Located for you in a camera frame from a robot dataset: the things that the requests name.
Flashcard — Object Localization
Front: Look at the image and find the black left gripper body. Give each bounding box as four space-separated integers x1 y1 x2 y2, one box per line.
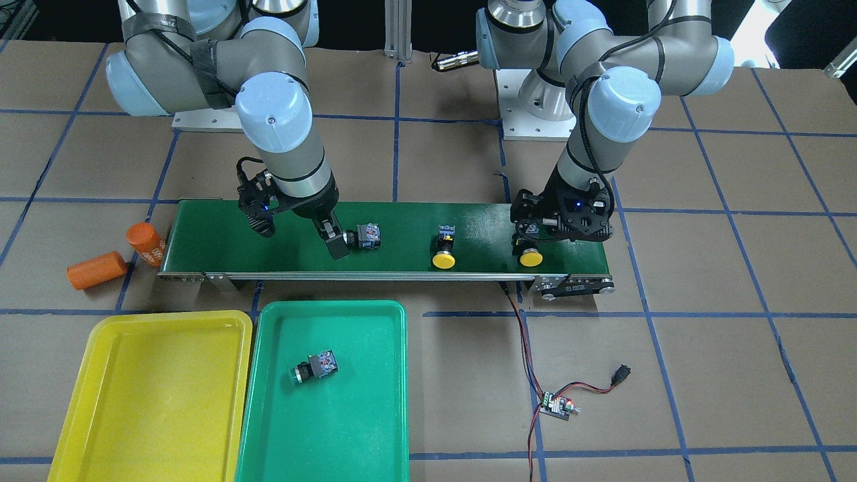
510 176 613 243

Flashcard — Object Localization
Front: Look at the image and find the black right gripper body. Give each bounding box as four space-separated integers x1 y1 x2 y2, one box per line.
236 157 341 238

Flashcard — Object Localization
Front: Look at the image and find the green push button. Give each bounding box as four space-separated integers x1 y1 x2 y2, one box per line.
291 350 339 386
345 223 382 250

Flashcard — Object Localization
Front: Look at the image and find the yellow push button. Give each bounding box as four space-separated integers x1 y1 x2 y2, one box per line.
512 224 544 266
431 225 456 270

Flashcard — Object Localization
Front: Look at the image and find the orange cylinder with label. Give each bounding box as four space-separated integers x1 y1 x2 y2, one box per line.
125 222 166 268

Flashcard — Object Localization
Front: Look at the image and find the orange cylinder plain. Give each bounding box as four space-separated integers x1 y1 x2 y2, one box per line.
66 251 129 290

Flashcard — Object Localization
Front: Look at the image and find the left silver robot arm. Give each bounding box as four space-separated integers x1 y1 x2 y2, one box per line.
475 1 734 244

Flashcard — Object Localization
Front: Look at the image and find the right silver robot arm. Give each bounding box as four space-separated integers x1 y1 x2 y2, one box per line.
105 1 351 259

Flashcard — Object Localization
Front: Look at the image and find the green conveyor belt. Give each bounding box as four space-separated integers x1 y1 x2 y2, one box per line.
158 200 615 300

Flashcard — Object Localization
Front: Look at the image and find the small motor controller board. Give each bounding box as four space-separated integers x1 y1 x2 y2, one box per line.
538 391 580 421

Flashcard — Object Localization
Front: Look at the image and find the green plastic tray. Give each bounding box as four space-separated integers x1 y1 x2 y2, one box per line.
235 300 410 481

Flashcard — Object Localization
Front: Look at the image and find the yellow plastic tray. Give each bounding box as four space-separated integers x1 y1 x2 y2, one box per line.
48 309 253 481

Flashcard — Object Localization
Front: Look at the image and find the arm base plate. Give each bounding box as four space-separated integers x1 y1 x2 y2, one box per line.
171 108 244 133
495 68 576 141

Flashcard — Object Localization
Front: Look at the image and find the aluminium frame post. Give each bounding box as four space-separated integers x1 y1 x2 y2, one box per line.
384 0 413 63

